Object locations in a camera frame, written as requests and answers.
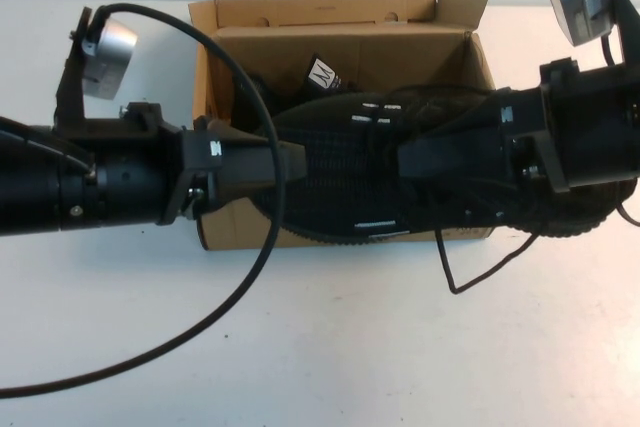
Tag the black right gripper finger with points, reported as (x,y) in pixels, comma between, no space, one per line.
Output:
(542,162)
(460,154)

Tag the black mesh sneaker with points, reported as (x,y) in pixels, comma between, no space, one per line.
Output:
(345,172)
(250,102)

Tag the black left camera bracket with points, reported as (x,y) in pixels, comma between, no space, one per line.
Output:
(70,87)

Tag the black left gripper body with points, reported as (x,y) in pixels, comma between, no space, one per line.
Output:
(130,182)

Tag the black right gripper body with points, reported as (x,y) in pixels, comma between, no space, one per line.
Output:
(600,132)

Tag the black right camera bracket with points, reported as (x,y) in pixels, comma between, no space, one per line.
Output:
(627,7)

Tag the brown cardboard shoe box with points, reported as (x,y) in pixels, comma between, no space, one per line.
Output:
(400,52)

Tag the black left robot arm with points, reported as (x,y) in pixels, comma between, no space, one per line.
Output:
(35,182)

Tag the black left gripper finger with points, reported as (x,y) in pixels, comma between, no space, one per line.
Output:
(192,197)
(245,162)

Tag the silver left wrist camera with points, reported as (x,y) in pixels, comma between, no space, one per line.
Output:
(110,57)

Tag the black camera bracket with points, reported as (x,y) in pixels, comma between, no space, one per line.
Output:
(70,87)
(627,7)

